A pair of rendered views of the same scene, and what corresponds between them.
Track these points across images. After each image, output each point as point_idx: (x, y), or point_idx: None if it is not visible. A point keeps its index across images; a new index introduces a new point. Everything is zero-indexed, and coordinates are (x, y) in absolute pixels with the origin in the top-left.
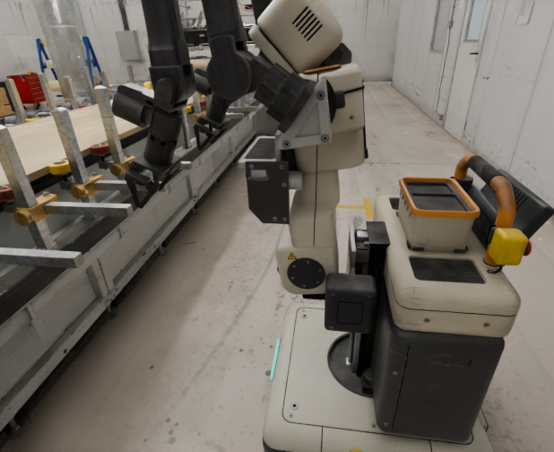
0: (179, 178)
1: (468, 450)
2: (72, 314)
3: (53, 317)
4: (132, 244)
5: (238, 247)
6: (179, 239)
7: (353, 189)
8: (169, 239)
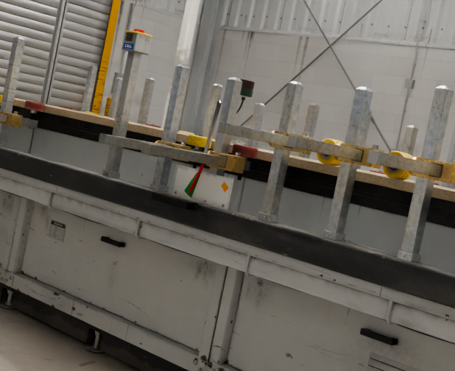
0: (76, 207)
1: None
2: None
3: None
4: (61, 269)
5: None
6: (112, 366)
7: None
8: (112, 350)
